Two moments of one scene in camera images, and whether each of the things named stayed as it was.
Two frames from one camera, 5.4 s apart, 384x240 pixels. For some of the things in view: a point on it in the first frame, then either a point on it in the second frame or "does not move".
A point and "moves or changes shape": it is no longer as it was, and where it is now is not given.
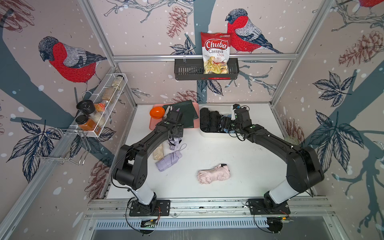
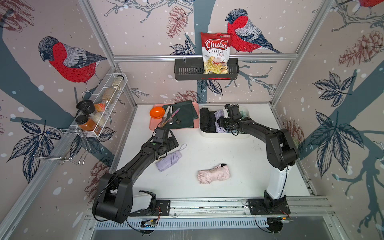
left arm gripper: [181, 131] to [173, 142]
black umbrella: [214, 121] does not move
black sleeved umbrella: [204, 119] does not move
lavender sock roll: [174, 142] moves or changes shape
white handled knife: [167, 111] does not move
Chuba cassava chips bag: [216, 51] does not move
